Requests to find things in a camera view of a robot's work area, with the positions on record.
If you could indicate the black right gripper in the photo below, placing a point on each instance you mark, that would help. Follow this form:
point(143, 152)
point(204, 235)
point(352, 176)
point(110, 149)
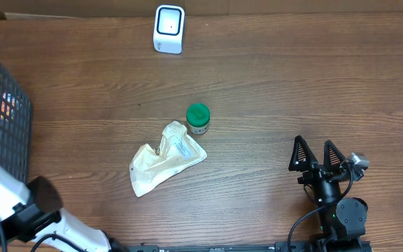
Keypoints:
point(317, 171)

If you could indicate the green lid jar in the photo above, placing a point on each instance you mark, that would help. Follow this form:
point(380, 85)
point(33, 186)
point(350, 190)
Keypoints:
point(198, 118)

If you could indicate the beige paper pouch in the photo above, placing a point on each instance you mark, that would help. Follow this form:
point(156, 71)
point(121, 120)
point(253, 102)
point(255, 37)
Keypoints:
point(176, 152)

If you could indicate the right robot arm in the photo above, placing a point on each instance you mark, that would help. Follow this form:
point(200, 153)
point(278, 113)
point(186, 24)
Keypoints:
point(342, 219)

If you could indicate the white barcode scanner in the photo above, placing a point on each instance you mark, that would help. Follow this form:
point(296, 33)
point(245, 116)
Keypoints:
point(168, 29)

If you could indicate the grey plastic mesh basket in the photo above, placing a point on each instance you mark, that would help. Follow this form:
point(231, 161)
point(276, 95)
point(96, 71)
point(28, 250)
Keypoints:
point(16, 113)

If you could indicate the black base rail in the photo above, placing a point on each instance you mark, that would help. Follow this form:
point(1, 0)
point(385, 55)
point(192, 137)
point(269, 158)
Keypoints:
point(280, 246)

